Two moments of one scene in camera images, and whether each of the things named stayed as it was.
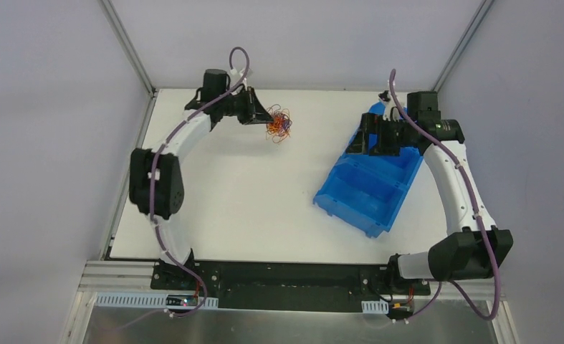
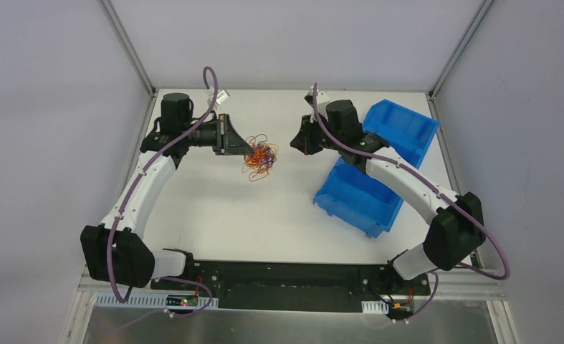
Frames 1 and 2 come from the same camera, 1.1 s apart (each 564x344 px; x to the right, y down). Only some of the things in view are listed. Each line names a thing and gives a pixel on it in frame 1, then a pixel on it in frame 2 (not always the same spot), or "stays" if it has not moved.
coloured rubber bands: (280, 129) to (259, 163)
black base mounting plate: (286, 287) stays
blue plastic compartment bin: (365, 190) stays
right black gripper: (383, 134) to (310, 134)
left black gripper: (249, 106) to (220, 135)
